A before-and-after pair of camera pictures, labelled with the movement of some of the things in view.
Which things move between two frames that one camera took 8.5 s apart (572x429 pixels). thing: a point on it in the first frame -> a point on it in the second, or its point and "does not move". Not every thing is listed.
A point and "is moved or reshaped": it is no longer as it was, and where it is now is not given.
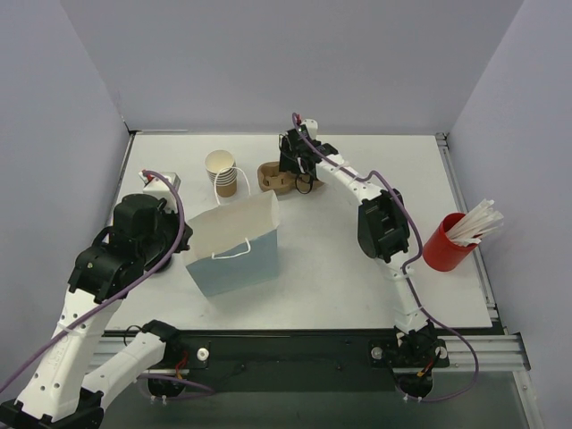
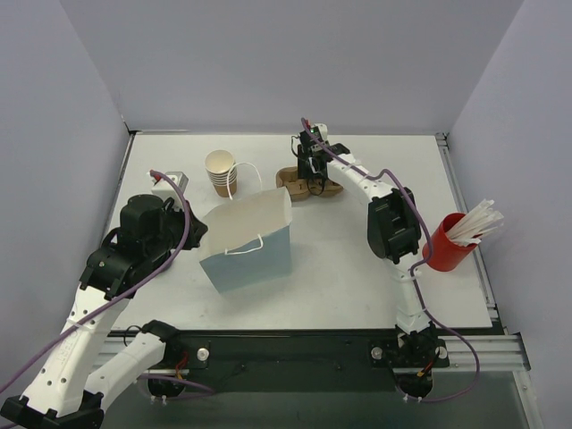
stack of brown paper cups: [222, 169] does not move
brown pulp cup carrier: [270, 178] is moved or reshaped
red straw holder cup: [440, 253] does not move
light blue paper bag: [235, 244] is moved or reshaped
